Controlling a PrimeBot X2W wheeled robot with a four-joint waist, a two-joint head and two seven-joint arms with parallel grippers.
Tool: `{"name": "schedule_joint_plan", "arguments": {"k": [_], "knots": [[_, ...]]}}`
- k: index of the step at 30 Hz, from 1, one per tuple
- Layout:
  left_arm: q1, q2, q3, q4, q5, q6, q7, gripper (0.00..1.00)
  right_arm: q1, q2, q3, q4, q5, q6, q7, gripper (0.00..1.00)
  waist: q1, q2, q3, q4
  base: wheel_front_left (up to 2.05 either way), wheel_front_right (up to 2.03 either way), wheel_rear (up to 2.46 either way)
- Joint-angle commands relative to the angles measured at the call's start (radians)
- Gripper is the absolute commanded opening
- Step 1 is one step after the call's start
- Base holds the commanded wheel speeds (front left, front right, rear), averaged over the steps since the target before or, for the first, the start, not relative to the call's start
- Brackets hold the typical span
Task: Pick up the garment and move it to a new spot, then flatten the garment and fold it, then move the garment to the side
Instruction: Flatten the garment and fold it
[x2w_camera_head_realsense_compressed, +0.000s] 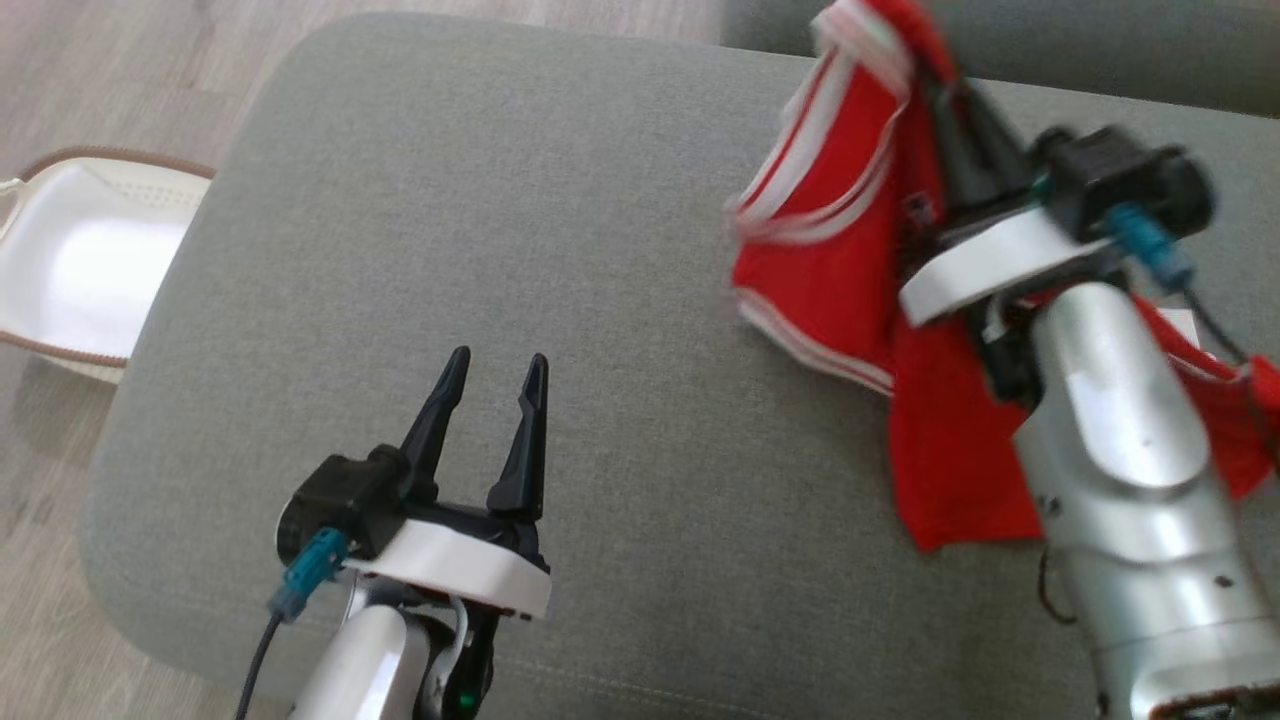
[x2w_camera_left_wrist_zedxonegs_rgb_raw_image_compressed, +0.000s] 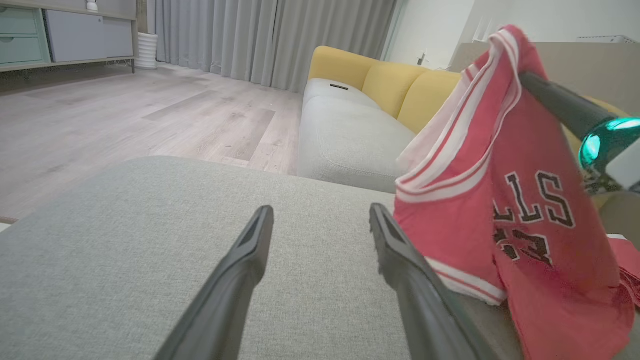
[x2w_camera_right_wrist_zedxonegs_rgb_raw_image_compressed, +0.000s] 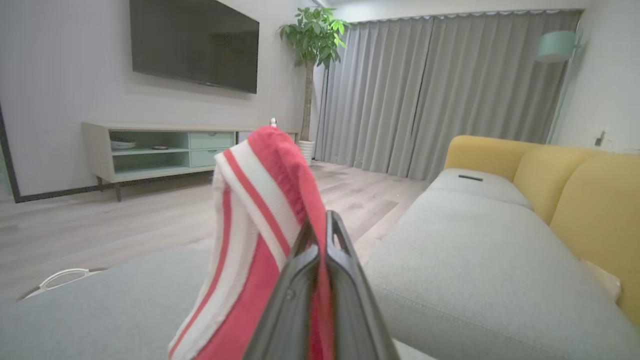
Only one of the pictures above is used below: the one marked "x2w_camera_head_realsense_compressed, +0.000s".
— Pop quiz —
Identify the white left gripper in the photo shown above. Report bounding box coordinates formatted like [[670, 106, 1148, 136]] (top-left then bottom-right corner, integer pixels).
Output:
[[345, 346, 553, 621]]

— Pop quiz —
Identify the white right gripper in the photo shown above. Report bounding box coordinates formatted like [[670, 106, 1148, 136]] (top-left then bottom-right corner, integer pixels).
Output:
[[900, 85, 1121, 326]]

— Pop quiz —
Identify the red white basketball jersey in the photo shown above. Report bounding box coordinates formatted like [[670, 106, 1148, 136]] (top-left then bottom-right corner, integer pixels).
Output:
[[725, 0, 1280, 553]]

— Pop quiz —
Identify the grey sofa back cushion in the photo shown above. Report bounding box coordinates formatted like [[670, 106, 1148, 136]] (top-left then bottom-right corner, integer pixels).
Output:
[[720, 0, 1280, 119]]

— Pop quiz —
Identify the grey sofa seat cushion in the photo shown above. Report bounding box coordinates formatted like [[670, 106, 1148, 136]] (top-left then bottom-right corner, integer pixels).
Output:
[[80, 12, 1280, 720]]

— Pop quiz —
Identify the white laundry basket brown rim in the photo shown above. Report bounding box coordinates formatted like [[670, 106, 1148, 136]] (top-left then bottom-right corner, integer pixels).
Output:
[[0, 148, 216, 384]]

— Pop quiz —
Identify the left black cable teal plug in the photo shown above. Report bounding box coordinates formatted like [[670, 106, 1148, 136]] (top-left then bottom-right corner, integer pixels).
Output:
[[235, 528, 349, 720]]

